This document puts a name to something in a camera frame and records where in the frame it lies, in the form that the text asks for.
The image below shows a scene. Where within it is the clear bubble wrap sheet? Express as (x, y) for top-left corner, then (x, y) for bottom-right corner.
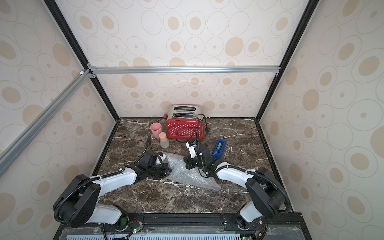
(165, 153), (221, 191)

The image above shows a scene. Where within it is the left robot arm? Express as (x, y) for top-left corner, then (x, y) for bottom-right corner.
(53, 139), (172, 232)

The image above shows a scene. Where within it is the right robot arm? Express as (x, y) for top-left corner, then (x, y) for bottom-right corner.
(184, 141), (292, 230)

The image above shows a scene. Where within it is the pink plastic cup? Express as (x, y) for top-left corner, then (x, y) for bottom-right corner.
(150, 123), (163, 139)

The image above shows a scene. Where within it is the red polka dot toaster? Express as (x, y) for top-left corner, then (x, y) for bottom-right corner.
(164, 104), (205, 140)

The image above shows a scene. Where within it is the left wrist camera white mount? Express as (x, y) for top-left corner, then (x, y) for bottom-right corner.
(156, 151), (167, 165)

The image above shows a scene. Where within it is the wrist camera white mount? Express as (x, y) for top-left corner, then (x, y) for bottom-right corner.
(156, 151), (167, 165)
(186, 141), (197, 159)

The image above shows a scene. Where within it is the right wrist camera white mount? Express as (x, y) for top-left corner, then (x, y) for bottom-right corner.
(186, 141), (197, 159)

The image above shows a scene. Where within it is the black toaster power cable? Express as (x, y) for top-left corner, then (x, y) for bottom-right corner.
(175, 113), (211, 142)

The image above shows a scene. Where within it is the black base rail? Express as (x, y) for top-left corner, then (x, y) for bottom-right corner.
(54, 213), (311, 240)

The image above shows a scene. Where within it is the horizontal aluminium frame bar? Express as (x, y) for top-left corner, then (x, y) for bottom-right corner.
(83, 66), (280, 78)

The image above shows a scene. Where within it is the diagonal aluminium frame bar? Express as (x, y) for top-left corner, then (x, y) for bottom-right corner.
(1, 70), (91, 175)

